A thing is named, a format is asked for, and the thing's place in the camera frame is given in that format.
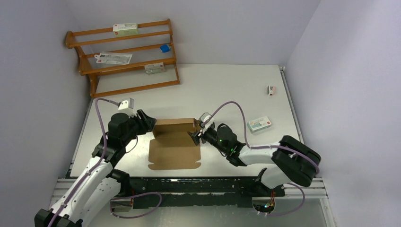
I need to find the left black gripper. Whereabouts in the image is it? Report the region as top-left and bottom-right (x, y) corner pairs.
(122, 109), (156, 145)

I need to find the brown cardboard box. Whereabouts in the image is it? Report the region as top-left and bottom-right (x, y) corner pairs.
(148, 118), (201, 171)

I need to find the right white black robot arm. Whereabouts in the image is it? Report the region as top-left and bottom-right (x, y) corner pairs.
(188, 123), (322, 196)

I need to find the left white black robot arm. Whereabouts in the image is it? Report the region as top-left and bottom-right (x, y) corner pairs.
(34, 110), (157, 227)

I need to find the small white box on shelf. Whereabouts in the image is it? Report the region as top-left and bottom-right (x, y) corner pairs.
(144, 62), (166, 75)

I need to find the white teal box on table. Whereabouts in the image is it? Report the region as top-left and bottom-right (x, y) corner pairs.
(247, 116), (272, 133)

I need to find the white green box top shelf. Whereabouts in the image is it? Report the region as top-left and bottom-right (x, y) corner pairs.
(113, 23), (139, 37)

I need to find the orange wooden shelf rack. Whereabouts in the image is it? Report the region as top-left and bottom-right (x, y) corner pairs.
(65, 19), (180, 98)

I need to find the clear plastic blister package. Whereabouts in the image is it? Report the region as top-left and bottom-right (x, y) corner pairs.
(94, 52), (132, 65)

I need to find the blue small block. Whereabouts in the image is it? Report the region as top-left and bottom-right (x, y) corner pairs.
(159, 44), (171, 53)

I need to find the small pink white stapler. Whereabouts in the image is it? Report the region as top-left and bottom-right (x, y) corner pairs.
(267, 86), (276, 96)

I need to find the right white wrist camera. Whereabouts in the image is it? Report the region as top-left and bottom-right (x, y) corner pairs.
(199, 112), (215, 131)

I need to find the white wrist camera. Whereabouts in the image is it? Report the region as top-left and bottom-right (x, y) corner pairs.
(118, 98), (135, 116)
(199, 112), (215, 131)

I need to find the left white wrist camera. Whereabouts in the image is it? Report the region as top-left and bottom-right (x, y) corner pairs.
(118, 98), (135, 116)

